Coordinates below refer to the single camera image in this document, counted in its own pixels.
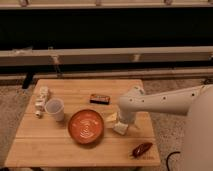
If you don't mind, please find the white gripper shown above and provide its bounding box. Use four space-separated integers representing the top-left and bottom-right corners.
105 110 136 124

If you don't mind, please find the white sponge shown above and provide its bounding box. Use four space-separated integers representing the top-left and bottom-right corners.
113 122 128 135

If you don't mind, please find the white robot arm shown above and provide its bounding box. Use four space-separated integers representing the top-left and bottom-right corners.
113 84 213 171

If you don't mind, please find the orange ceramic bowl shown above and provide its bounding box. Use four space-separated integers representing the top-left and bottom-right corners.
68 109 104 144

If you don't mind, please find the dark rectangular snack bar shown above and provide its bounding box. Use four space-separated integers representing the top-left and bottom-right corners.
90 94 110 105

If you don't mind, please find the dark red chili pepper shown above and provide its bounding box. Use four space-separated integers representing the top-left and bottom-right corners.
131 142 152 158

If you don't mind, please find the translucent plastic cup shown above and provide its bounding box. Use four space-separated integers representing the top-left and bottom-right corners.
45 98 65 122

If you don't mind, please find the black cable on floor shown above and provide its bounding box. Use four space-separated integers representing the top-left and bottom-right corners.
165 150 183 171

